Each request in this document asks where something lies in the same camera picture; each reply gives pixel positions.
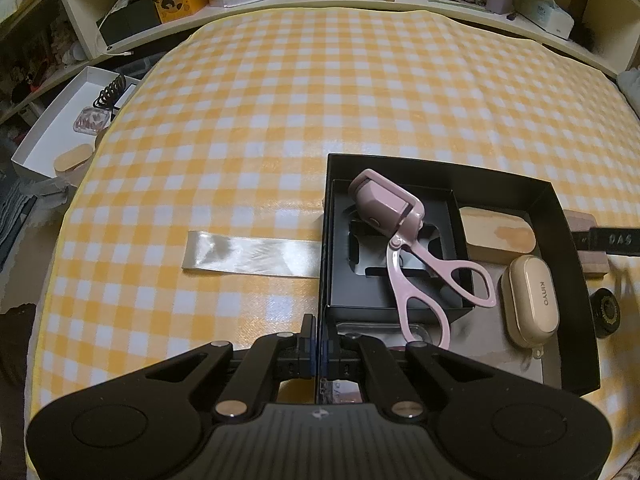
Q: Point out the dark storage box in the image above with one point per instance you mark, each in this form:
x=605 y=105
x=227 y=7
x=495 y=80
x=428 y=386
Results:
x=130 y=22

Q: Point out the white tissue box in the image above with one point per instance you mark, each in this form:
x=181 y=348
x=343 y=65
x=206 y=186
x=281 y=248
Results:
x=545 y=15

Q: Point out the pink eyelash curler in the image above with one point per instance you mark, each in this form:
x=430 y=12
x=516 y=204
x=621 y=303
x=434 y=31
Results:
x=387 y=205

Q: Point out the grey cloth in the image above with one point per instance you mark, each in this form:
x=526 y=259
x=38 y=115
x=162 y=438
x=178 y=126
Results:
x=631 y=85

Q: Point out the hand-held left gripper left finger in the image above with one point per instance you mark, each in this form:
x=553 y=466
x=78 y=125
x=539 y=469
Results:
x=311 y=349

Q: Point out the black box insert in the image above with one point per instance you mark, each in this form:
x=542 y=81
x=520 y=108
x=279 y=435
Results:
x=345 y=280

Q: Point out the yellow cartoon box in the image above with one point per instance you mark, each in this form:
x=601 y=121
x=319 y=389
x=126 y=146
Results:
x=180 y=1

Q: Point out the silver satin ribbon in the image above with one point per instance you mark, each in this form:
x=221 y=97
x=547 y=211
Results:
x=250 y=255

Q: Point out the cream shelf unit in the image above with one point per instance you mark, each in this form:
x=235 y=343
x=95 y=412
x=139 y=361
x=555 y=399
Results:
x=350 y=2

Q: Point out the oval wooden block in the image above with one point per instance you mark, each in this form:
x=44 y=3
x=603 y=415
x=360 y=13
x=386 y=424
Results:
x=500 y=235
x=74 y=160

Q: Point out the gold earbud case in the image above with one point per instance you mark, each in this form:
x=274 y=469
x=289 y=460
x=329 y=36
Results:
x=530 y=300

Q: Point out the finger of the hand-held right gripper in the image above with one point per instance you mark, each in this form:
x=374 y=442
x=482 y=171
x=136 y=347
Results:
x=610 y=240

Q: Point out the black round cap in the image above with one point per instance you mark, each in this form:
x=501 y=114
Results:
x=604 y=312

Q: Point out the yellow checked tablecloth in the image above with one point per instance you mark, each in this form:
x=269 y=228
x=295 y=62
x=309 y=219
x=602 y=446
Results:
x=280 y=110

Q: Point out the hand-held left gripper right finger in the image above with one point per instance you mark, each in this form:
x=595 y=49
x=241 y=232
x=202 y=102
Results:
x=325 y=350

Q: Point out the clear nail tip case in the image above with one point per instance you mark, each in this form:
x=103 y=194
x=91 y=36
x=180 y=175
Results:
x=360 y=329

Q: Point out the pink nail tip case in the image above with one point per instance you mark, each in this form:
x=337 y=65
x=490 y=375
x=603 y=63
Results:
x=92 y=120

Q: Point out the pink brown rectangular block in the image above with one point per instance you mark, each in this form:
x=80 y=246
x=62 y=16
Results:
x=592 y=262

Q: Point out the white tray box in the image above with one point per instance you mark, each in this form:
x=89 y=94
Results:
x=50 y=130

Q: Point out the black rectangular box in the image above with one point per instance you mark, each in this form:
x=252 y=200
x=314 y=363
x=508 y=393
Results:
x=555 y=195

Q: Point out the black hair claw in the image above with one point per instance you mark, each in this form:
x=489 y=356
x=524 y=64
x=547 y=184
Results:
x=110 y=92

